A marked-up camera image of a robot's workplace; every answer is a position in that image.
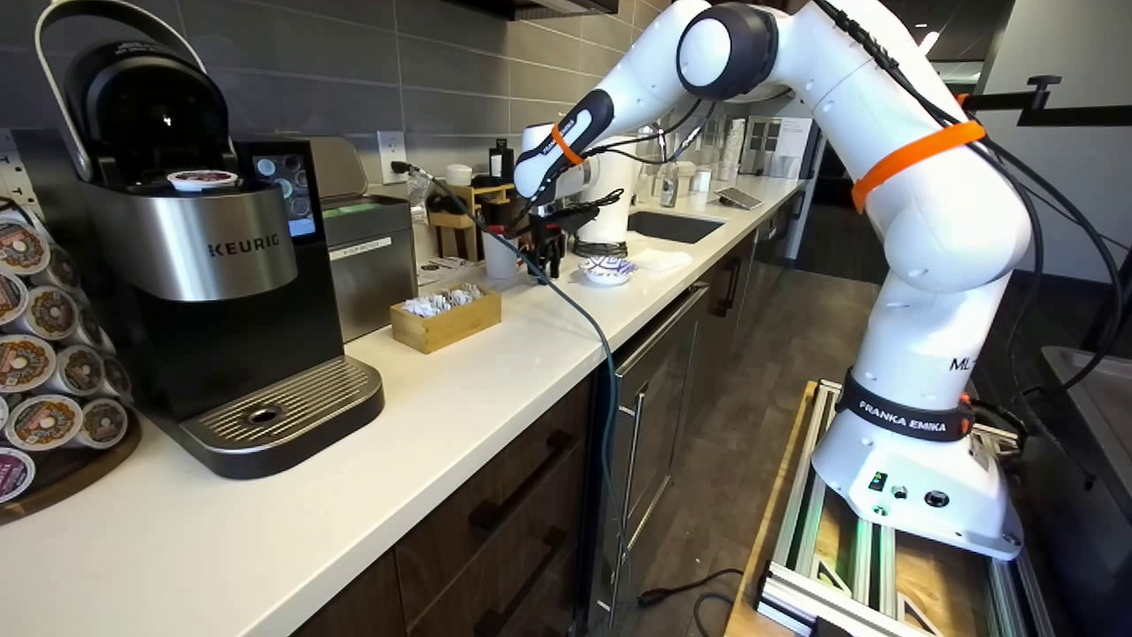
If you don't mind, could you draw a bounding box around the dark side table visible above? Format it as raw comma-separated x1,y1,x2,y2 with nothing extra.
1040,342,1132,500

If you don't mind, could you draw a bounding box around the aluminium frame robot cart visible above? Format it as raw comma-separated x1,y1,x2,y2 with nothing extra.
722,377,1065,637

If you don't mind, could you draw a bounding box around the white wall outlet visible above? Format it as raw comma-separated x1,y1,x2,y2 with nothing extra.
374,129,412,184

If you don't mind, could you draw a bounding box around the small wooden box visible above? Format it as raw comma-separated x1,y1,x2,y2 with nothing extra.
388,281,507,358

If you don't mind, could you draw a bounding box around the white paper towel roll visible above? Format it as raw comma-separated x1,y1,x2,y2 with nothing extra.
572,150,645,250

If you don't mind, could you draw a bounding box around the narrow orange strap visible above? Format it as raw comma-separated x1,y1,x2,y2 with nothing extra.
547,125,589,169

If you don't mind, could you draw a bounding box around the black counter sink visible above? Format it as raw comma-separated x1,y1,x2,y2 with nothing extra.
626,208,729,247

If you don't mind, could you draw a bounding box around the white pod in coffee machine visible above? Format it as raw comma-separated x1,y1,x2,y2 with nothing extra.
165,168,246,195

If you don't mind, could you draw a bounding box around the coffee pod with purple lid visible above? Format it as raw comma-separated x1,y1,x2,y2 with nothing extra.
0,447,39,509

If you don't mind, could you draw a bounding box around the wide orange strap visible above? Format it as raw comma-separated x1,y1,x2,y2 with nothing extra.
850,116,991,217

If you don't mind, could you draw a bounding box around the stainless steel appliance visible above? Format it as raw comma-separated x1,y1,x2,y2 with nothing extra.
275,134,424,346

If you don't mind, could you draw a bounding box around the dark glass bottle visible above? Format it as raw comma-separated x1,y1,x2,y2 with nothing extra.
486,134,521,188

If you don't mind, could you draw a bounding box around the dark coffee pod carousel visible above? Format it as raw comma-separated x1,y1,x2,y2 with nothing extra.
0,191,144,525

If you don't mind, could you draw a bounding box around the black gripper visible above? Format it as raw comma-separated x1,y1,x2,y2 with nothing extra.
512,191,626,285

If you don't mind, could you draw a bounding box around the white sachets pile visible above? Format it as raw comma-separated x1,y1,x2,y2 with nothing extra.
401,285,486,322

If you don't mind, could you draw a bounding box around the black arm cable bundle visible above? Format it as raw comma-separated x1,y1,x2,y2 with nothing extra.
809,0,1132,453

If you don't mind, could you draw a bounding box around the coffee pod with brown lid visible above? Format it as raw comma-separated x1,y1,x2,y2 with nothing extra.
3,392,84,453
0,221,52,281
0,332,60,397
25,285,84,346
52,339,110,399
0,268,33,331
76,397,133,453

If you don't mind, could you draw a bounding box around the grey cable over counter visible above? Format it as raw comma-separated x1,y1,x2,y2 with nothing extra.
525,262,626,616

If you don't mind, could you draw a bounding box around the black drawer handle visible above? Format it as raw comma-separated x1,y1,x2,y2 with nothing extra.
472,525,571,637
468,427,582,533

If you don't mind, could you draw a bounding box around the black silver Keurig coffee machine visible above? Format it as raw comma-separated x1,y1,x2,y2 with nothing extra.
33,0,388,480

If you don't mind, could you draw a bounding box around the wooden condiment organizer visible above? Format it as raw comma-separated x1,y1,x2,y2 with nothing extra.
424,175,529,267

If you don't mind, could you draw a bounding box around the black floor cable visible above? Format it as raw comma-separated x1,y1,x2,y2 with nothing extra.
635,565,748,637

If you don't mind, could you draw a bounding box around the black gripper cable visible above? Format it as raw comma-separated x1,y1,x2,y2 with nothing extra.
582,99,720,169

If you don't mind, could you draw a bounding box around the small white patterned plate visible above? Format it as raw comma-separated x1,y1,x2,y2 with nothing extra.
582,255,641,289

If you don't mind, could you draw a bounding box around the clear bottles group by sink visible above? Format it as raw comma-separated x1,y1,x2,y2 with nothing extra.
645,134,720,208

